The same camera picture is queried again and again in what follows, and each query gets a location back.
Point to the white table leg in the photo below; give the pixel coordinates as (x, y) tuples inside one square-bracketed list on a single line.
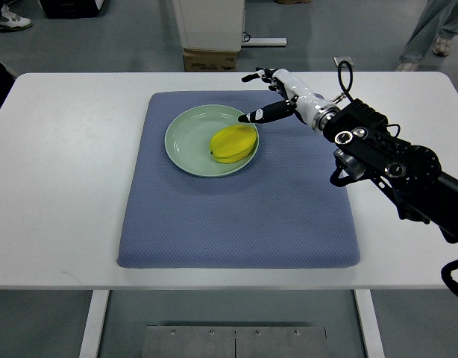
[(94, 324), (368, 324)]

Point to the white cabinet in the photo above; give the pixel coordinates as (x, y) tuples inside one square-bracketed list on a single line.
[(211, 25)]

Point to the yellow starfruit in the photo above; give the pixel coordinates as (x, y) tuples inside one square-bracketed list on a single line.
[(233, 143)]

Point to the white table leg right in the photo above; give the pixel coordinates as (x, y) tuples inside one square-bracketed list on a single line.
[(368, 324)]

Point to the white table leg left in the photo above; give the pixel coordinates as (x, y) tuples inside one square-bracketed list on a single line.
[(94, 324)]

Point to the white floor foot bar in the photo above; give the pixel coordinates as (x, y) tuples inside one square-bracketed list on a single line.
[(264, 42)]

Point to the white green sneaker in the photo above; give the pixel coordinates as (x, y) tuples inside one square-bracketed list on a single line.
[(10, 21)]

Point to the person legs grey trousers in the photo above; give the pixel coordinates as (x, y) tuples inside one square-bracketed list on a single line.
[(436, 29)]

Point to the black object top left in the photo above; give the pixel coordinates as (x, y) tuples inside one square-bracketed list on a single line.
[(71, 9)]

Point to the light green plate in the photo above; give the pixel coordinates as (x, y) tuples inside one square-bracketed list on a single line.
[(188, 137)]

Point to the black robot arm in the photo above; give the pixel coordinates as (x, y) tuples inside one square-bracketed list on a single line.
[(410, 176)]

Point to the blue textured mat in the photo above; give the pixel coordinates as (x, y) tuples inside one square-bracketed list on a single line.
[(278, 212)]

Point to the small grey floor plate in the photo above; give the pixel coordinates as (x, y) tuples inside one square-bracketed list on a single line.
[(344, 60)]

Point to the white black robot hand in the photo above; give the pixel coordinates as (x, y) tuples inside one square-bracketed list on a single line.
[(298, 100)]

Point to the cardboard box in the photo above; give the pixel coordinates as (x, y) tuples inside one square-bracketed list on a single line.
[(209, 61)]

